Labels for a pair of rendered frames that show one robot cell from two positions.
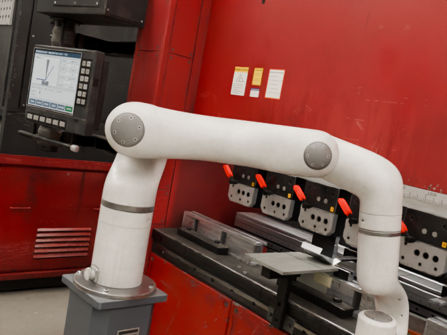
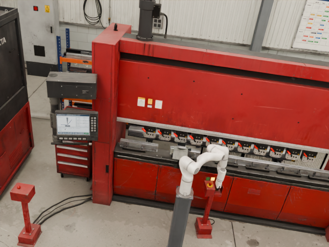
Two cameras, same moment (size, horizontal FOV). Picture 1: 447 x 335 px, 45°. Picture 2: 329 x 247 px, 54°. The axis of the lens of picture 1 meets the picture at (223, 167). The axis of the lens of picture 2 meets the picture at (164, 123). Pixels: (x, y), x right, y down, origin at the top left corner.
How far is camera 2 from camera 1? 308 cm
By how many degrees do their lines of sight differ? 51
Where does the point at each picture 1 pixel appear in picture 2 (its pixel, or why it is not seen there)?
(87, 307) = (187, 200)
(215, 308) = (152, 167)
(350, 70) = (188, 103)
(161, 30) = (110, 92)
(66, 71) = (81, 121)
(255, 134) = (211, 157)
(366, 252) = (223, 163)
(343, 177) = not seen: hidden behind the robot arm
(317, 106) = (177, 111)
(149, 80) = (107, 109)
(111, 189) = (189, 179)
